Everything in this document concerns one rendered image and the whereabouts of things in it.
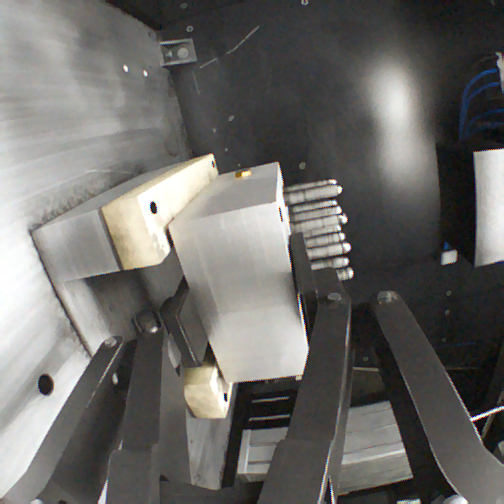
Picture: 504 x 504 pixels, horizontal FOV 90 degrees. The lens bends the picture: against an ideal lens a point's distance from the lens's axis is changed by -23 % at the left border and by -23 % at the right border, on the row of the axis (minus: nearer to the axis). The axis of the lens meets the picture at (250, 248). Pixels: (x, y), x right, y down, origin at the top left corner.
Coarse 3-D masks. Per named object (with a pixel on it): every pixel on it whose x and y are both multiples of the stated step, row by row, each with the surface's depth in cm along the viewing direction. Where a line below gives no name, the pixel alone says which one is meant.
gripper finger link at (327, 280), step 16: (320, 272) 15; (336, 272) 15; (320, 288) 14; (336, 288) 13; (352, 304) 12; (368, 304) 12; (352, 320) 11; (368, 320) 11; (352, 336) 11; (368, 336) 11
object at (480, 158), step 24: (456, 144) 20; (480, 144) 19; (456, 168) 23; (480, 168) 17; (456, 192) 23; (480, 192) 18; (456, 216) 24; (480, 216) 18; (456, 240) 23; (480, 240) 19; (480, 264) 20
